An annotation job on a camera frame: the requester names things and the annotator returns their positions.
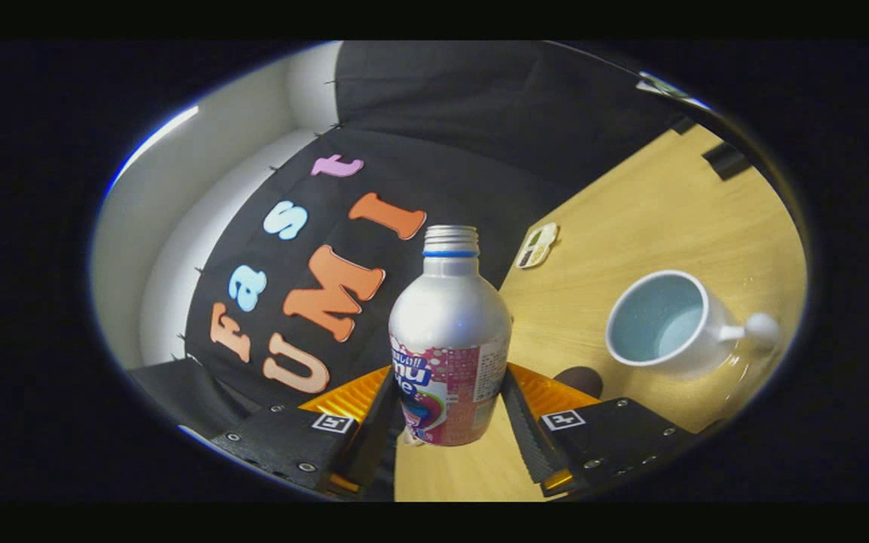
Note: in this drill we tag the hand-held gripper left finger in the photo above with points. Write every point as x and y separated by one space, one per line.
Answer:
374 445

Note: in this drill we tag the round dark brown coaster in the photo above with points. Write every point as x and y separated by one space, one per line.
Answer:
581 379

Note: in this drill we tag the silver juice bottle pink label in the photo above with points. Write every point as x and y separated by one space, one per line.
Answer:
449 324

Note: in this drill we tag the black block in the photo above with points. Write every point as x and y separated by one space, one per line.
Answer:
682 124
726 161

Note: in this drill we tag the wooden table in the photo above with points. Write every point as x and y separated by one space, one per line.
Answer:
631 211

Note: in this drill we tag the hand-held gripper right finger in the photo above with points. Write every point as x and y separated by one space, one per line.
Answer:
525 437

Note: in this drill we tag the black backdrop cloth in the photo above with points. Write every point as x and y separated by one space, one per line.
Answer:
480 113

